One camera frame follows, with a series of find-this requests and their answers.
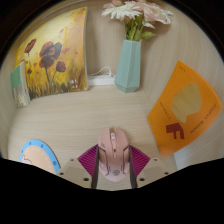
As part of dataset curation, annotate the pale teal faceted vase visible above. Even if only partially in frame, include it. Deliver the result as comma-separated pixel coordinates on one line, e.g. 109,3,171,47
114,39,142,94

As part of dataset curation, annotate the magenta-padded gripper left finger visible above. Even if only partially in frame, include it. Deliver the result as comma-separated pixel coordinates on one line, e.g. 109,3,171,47
56,143,101,190

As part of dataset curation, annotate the green-covered book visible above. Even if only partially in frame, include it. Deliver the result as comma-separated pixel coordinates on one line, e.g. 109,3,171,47
9,60,32,109

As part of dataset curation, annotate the round cartoon-print mouse pad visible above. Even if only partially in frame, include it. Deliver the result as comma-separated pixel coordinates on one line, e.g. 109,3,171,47
19,139,62,175

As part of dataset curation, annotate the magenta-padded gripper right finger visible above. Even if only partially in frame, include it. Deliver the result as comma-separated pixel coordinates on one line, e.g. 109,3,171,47
128,144,171,190

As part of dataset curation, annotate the pink computer mouse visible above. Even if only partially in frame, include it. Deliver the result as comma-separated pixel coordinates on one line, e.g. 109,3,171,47
97,126,131,183

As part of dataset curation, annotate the poppy flower painting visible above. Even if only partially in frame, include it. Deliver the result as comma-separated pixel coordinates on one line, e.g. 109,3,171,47
13,6,89,100

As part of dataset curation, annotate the orange-covered book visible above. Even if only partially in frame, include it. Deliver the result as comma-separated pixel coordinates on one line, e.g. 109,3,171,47
146,60,223,159

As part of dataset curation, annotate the pink and white flower bouquet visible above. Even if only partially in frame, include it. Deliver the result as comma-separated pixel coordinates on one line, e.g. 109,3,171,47
101,0,175,43

